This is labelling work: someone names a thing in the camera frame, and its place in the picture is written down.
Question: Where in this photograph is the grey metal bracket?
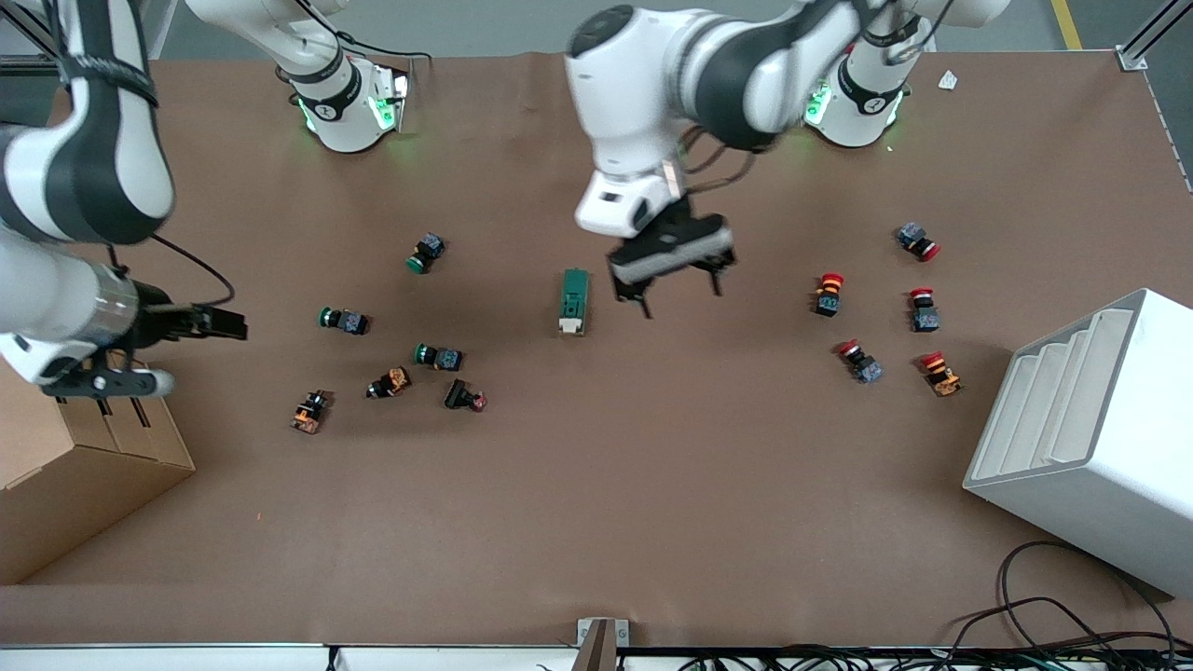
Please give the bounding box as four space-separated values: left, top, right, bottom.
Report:
576 618 631 671

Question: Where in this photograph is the black cable bundle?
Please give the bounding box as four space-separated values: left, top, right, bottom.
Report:
680 643 1193 671

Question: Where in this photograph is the black right base cable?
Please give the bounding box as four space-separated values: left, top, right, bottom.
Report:
331 33 434 64

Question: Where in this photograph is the white stepped plastic bin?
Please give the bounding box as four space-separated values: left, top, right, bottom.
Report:
962 287 1193 599

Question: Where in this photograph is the brown cardboard box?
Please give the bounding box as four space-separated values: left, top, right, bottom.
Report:
0 349 197 586

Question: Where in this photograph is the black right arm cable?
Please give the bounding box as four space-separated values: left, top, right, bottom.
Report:
107 233 236 307

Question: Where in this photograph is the green terminal block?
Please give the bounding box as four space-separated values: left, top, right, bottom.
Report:
557 268 590 336

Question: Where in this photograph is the red emergency button orange block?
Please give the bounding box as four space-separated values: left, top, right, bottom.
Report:
920 351 963 398

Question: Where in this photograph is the black looped cable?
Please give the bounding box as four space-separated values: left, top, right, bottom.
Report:
997 541 1177 653

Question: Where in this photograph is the white table edge rail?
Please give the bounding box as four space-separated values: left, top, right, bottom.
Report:
0 643 579 671

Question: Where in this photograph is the black selector switch orange block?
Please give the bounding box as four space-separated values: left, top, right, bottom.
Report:
289 390 333 435
365 366 413 400

